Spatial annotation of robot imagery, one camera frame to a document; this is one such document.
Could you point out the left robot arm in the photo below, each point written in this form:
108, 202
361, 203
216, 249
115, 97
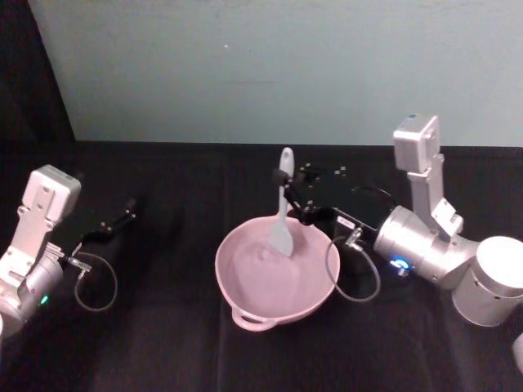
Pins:
32, 228

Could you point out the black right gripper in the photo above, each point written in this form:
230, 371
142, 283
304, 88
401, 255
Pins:
359, 212

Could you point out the black curtain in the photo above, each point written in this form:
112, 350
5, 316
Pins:
24, 69

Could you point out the black table cloth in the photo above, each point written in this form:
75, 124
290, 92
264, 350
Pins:
171, 347

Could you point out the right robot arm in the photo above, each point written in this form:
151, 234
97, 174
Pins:
425, 249

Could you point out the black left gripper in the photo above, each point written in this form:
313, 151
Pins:
96, 255

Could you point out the grey silicone spatula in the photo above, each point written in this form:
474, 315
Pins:
281, 239

